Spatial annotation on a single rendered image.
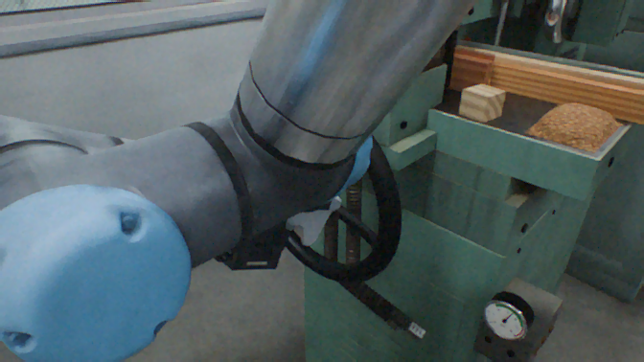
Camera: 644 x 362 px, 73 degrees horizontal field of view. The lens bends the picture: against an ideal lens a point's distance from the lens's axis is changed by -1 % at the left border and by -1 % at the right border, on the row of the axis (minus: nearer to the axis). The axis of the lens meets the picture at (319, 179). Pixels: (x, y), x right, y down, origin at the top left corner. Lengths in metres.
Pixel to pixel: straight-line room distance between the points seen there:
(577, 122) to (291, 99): 0.49
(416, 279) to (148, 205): 0.67
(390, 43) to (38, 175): 0.16
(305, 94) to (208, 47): 1.75
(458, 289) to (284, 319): 0.85
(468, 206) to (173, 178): 0.54
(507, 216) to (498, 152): 0.10
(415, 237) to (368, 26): 0.64
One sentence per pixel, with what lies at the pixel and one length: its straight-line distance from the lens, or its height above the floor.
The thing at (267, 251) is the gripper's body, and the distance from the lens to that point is 0.42.
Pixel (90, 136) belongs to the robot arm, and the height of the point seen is 1.01.
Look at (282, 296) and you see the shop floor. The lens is 1.60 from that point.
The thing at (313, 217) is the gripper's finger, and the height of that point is 0.87.
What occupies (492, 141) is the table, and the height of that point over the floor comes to 0.88.
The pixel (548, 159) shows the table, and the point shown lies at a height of 0.88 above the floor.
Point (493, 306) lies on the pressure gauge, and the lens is 0.68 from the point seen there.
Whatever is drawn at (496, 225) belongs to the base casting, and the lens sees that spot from 0.68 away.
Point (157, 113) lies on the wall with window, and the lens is 1.89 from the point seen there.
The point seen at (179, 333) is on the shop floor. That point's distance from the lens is 1.55.
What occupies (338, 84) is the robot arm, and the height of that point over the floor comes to 1.08.
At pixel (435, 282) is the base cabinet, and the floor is 0.60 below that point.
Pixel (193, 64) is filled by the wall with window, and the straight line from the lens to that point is 1.91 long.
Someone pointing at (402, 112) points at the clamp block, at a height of 0.91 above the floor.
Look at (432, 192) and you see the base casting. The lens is 0.71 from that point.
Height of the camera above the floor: 1.13
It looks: 30 degrees down
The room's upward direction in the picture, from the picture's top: straight up
